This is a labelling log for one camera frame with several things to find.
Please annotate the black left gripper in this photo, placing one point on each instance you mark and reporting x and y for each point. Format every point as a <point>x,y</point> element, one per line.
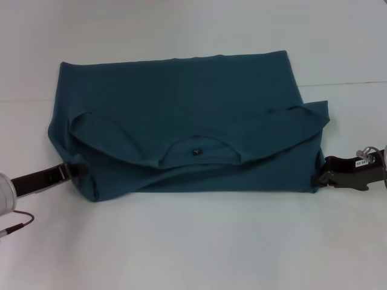
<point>37,179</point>

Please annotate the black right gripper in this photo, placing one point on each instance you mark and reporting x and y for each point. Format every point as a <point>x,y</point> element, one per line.
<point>353,172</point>

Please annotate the teal t-shirt with FREE print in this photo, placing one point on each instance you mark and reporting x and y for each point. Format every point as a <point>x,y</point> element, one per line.
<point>187,130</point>

